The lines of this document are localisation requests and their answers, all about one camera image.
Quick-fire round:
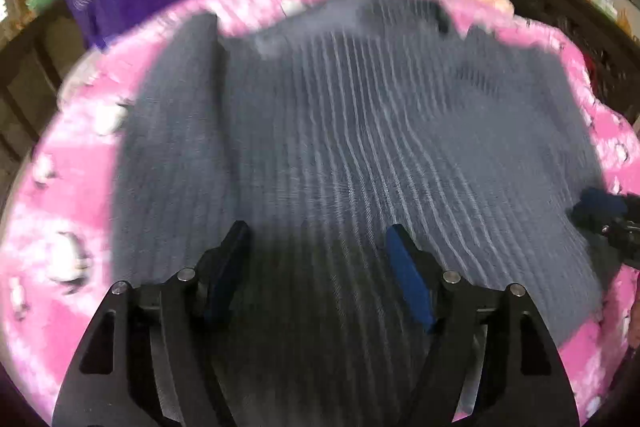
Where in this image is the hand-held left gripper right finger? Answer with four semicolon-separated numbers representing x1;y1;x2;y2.
386;223;584;427

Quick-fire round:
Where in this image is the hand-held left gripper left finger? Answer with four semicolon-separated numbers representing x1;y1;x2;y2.
52;220;250;427

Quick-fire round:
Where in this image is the wooden side table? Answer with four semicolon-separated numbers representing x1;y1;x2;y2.
0;7;91;188

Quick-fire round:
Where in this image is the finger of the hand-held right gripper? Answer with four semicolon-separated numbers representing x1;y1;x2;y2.
571;187;630;232

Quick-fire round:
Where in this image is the dark carved wooden cabinet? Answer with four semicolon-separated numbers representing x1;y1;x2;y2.
500;0;640;124

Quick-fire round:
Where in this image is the grey striped jacket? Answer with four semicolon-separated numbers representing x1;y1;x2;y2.
112;0;614;427

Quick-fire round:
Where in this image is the pink penguin printed blanket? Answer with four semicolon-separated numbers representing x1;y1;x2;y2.
0;0;640;427

